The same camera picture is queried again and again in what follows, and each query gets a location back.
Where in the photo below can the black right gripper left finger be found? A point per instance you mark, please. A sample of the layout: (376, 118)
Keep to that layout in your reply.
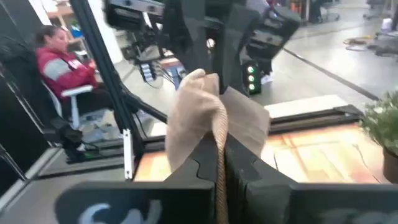
(199, 174)

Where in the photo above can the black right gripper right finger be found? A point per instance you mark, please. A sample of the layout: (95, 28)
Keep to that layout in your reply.
(248, 186)

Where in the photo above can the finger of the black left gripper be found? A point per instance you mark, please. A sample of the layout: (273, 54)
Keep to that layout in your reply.
(233, 46)
(189, 31)

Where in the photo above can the beige baseball cap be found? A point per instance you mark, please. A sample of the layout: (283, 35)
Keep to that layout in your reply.
(192, 112)

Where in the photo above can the blue box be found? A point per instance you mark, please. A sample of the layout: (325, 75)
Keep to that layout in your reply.
(174, 77)

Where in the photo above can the black box with green lights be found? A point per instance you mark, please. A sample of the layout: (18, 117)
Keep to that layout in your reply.
(256, 90)

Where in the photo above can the black power strip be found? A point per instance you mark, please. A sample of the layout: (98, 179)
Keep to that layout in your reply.
(147, 72)

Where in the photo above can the white armchair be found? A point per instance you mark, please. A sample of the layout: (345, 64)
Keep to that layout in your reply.
(76, 91)

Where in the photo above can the person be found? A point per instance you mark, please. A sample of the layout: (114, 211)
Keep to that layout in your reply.
(62, 71)

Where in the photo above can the green potted artificial plant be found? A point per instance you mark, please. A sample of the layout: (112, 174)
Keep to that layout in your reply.
(382, 121)

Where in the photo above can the silver frame bracket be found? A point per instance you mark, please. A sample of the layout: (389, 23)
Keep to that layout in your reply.
(128, 155)

